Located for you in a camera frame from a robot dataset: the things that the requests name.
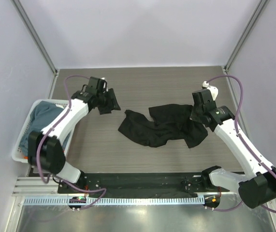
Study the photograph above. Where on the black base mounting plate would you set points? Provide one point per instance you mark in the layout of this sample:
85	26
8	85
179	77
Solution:
148	185

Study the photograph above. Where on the black t-shirt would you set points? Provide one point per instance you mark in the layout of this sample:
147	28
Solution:
169	122

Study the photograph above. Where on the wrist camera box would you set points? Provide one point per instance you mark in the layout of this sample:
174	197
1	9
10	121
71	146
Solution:
96	86
205	97

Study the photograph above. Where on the aluminium front rail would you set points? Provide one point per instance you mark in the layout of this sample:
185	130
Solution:
34	186

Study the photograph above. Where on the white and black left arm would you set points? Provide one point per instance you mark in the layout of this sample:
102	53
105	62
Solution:
45	148

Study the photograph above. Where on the white plastic laundry basket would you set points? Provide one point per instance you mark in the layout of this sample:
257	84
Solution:
17	154

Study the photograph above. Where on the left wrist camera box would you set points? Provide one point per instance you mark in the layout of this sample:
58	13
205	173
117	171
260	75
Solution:
96	86

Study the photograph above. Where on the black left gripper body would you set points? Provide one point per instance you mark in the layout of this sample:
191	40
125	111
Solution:
104	105

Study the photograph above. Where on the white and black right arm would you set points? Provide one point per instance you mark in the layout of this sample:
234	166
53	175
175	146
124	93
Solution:
257	185

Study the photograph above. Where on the grey-blue t-shirt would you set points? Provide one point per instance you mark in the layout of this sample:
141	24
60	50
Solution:
41	116

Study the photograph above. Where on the aluminium frame post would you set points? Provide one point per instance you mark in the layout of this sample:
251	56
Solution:
246	33
33	33

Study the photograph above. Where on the slotted white cable duct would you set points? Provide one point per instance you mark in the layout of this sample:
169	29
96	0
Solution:
80	201

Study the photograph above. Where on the left aluminium frame post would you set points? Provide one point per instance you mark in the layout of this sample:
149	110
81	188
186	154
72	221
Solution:
33	33

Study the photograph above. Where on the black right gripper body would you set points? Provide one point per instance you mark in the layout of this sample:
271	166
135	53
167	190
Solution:
195	114

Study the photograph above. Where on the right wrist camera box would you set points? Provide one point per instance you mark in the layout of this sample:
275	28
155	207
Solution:
205	97

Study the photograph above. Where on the right aluminium frame post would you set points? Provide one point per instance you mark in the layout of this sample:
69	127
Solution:
246	33

